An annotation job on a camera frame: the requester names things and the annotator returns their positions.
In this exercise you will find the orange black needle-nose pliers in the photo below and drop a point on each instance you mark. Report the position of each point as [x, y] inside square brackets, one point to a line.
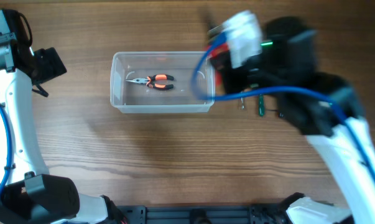
[151, 81]

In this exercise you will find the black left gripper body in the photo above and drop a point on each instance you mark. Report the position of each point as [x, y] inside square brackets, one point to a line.
[48, 67]

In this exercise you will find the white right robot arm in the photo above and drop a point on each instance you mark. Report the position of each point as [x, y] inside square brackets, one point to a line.
[326, 110]

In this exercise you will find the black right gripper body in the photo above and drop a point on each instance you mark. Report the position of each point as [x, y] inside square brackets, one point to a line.
[255, 71]

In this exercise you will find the green handle screwdriver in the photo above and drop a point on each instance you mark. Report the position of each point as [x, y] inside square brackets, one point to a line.
[261, 106]

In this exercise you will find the black red handle screwdriver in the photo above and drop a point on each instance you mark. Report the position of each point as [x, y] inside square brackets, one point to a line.
[277, 112]

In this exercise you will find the clear plastic container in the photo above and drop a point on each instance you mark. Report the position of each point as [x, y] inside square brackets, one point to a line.
[129, 97]

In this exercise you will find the red handle snips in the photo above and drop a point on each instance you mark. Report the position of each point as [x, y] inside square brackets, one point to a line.
[220, 54]

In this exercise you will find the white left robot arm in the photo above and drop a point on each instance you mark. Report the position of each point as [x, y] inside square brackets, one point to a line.
[28, 192]

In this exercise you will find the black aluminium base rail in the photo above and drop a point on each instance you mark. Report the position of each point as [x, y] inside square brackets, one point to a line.
[237, 214]

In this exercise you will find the silver L-shaped socket wrench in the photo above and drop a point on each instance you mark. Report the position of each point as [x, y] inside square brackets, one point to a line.
[242, 104]

